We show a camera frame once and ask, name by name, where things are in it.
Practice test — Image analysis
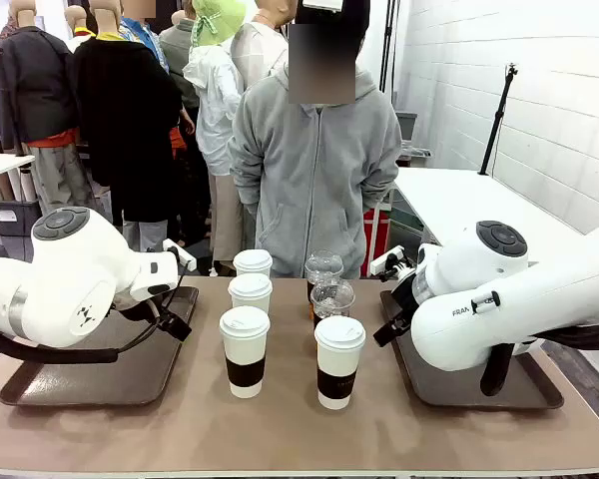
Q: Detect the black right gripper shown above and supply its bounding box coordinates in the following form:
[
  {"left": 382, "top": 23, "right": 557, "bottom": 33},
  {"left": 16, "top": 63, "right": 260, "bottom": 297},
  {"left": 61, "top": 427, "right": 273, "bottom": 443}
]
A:
[{"left": 390, "top": 274, "right": 421, "bottom": 325}]

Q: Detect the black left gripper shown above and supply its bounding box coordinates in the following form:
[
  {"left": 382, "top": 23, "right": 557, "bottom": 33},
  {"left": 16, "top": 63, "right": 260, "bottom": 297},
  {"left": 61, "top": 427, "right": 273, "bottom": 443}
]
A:
[{"left": 114, "top": 297, "right": 161, "bottom": 323}]

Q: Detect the clear dome-lid iced coffee cup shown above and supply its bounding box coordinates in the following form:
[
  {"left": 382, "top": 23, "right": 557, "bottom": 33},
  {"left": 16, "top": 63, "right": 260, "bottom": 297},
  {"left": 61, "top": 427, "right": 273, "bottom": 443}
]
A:
[
  {"left": 303, "top": 249, "right": 345, "bottom": 303},
  {"left": 309, "top": 277, "right": 356, "bottom": 330}
]

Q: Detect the tall white paper coffee cup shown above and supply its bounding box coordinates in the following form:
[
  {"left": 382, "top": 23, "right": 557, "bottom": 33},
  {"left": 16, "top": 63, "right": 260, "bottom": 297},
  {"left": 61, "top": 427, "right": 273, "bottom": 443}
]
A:
[
  {"left": 227, "top": 272, "right": 274, "bottom": 314},
  {"left": 232, "top": 248, "right": 274, "bottom": 278},
  {"left": 313, "top": 314, "right": 367, "bottom": 411},
  {"left": 218, "top": 305, "right": 272, "bottom": 399}
]

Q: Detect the dark brown serving tray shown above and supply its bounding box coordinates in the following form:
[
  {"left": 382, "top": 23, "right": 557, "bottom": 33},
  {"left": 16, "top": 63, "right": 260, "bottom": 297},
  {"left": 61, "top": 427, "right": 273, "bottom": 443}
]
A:
[
  {"left": 378, "top": 288, "right": 565, "bottom": 411},
  {"left": 0, "top": 284, "right": 200, "bottom": 408}
]

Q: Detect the red container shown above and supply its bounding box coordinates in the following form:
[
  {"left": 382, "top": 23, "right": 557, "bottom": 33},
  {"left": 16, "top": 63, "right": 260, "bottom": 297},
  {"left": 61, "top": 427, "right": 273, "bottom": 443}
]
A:
[{"left": 360, "top": 208, "right": 391, "bottom": 278}]

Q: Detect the green box under table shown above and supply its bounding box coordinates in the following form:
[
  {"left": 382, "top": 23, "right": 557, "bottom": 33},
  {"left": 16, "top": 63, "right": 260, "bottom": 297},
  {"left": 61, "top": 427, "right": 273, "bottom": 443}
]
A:
[{"left": 388, "top": 188, "right": 426, "bottom": 236}]

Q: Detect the large white side table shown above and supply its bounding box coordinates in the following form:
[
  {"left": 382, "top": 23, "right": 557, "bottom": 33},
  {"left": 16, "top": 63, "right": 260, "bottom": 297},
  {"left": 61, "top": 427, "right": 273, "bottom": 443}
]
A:
[{"left": 393, "top": 167, "right": 599, "bottom": 265}]

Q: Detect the person in grey hoodie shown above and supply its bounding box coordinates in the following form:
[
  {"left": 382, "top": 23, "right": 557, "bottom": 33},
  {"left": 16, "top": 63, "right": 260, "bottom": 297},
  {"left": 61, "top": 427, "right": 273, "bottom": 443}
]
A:
[{"left": 227, "top": 0, "right": 403, "bottom": 279}]

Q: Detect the grey storage box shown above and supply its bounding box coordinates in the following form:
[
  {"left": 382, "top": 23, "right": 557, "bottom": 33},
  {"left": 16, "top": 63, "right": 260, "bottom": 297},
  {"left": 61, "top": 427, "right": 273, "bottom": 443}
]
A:
[{"left": 0, "top": 199, "right": 44, "bottom": 239}]

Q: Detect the grey plastic bin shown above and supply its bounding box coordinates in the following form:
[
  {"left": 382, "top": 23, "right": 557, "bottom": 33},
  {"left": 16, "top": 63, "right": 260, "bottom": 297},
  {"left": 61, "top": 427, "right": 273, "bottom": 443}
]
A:
[{"left": 396, "top": 110, "right": 418, "bottom": 144}]

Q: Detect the small white desk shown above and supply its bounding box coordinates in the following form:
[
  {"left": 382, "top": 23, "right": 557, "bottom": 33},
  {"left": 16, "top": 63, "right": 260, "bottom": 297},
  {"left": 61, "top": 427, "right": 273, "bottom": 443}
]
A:
[{"left": 0, "top": 152, "right": 36, "bottom": 184}]

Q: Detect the mannequin in black coat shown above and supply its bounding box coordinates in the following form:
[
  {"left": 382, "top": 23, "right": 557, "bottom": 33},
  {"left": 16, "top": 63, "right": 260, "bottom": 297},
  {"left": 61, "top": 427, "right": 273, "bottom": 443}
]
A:
[{"left": 72, "top": 0, "right": 184, "bottom": 250}]

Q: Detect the black tripod stand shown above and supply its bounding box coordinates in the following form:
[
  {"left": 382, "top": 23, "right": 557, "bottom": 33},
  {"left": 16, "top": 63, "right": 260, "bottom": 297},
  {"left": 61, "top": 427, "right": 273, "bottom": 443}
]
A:
[{"left": 478, "top": 62, "right": 520, "bottom": 177}]

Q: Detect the mannequin with green hat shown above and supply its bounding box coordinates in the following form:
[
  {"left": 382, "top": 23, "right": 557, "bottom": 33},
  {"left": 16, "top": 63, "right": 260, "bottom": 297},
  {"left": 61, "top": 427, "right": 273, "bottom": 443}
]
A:
[{"left": 182, "top": 0, "right": 249, "bottom": 275}]

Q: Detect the mannequin in dark grey jacket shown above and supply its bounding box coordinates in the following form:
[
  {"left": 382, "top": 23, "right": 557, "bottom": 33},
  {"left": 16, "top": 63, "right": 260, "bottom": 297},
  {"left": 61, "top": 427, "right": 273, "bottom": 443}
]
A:
[{"left": 0, "top": 0, "right": 79, "bottom": 209}]

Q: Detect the black light stand pole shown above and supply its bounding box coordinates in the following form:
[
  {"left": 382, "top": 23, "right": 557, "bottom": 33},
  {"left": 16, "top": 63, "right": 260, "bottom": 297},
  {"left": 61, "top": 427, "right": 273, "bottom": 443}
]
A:
[{"left": 377, "top": 0, "right": 401, "bottom": 94}]

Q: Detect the mannequin in olive jacket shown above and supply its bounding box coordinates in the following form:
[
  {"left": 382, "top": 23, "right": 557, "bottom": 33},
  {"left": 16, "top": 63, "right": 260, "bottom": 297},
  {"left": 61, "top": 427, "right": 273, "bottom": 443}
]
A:
[{"left": 159, "top": 9, "right": 201, "bottom": 111}]

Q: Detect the person in blue shirt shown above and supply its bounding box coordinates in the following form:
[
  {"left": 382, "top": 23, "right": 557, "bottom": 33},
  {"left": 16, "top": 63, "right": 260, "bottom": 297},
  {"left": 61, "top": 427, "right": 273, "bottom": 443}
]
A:
[{"left": 119, "top": 0, "right": 196, "bottom": 156}]

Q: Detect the mannequin in white shirt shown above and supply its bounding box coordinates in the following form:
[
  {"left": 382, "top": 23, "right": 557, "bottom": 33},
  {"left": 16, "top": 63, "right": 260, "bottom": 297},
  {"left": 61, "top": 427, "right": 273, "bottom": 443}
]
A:
[{"left": 229, "top": 0, "right": 299, "bottom": 91}]

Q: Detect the mannequin with red yellow collar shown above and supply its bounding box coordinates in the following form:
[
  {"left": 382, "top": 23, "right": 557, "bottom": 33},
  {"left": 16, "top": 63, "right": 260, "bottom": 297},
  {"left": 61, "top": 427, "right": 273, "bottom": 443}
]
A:
[{"left": 63, "top": 4, "right": 97, "bottom": 51}]

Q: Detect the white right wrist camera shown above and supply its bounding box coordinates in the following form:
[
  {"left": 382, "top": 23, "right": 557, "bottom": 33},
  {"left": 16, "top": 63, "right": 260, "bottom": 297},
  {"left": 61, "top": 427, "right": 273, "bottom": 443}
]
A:
[{"left": 369, "top": 244, "right": 406, "bottom": 277}]

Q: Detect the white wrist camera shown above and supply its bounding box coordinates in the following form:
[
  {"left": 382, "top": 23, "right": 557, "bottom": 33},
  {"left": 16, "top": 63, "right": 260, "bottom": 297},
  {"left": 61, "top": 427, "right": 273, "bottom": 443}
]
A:
[
  {"left": 162, "top": 238, "right": 198, "bottom": 273},
  {"left": 369, "top": 244, "right": 406, "bottom": 277}
]

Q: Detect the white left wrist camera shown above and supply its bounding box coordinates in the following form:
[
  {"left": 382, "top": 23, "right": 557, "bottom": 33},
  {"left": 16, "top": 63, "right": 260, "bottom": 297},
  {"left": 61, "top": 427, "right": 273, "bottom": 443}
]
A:
[{"left": 162, "top": 238, "right": 198, "bottom": 273}]

